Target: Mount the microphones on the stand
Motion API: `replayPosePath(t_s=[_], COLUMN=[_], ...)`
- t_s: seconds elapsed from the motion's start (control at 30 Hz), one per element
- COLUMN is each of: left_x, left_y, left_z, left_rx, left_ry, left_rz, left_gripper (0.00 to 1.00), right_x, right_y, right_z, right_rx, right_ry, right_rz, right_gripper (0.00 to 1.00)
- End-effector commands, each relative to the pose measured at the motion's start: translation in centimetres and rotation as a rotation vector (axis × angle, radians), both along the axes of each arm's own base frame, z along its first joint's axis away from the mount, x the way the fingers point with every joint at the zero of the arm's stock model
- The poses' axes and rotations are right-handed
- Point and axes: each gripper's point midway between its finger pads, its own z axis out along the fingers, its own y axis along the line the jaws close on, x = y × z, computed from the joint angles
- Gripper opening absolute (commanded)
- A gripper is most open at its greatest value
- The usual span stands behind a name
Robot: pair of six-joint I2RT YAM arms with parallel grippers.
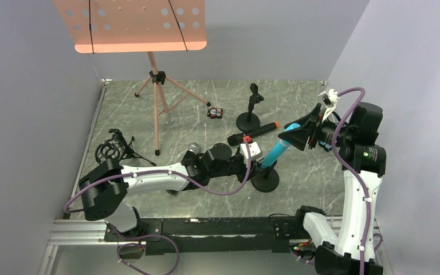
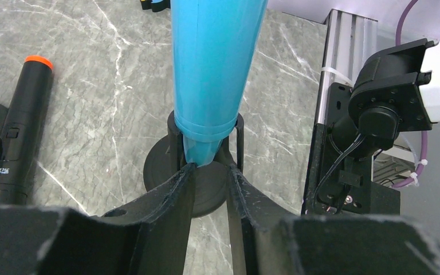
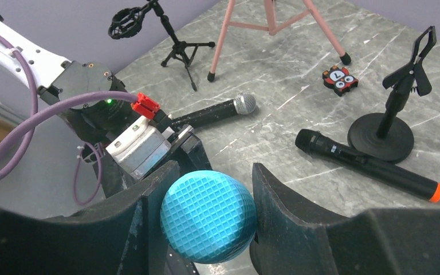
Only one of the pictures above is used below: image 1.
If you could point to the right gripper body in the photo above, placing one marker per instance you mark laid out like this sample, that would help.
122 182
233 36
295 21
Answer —
314 129

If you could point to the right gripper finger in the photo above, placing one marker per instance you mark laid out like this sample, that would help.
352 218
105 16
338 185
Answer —
301 136
313 114

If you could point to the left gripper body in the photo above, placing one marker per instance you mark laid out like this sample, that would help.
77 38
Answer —
245 165

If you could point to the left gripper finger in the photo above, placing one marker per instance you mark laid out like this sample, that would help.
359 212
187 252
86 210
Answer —
255 176
258 165

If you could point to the black round-base mic stand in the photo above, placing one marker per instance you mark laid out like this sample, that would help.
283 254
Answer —
269 181

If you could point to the blue microphone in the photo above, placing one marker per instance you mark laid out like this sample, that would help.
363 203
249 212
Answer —
279 148

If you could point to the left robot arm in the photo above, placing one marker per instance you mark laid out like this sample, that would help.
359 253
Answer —
103 189

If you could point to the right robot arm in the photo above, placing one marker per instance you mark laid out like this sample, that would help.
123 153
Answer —
351 251

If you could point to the black tall mic stand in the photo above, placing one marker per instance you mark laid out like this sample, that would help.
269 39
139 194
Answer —
248 120

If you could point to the pink music stand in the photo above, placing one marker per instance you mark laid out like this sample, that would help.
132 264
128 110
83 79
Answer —
98 27

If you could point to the black microphone orange tip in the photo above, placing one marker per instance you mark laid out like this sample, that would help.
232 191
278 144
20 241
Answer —
238 138

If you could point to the black microphone silver grille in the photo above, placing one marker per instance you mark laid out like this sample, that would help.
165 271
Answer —
192 150

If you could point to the small red black cube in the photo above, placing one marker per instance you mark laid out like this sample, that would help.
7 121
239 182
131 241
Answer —
215 113

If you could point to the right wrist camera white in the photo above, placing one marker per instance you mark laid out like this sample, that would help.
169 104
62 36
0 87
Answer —
329 98

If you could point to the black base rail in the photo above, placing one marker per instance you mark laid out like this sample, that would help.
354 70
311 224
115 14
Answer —
235 234

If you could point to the black shock mount tripod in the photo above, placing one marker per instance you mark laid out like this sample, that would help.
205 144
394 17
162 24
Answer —
117 148

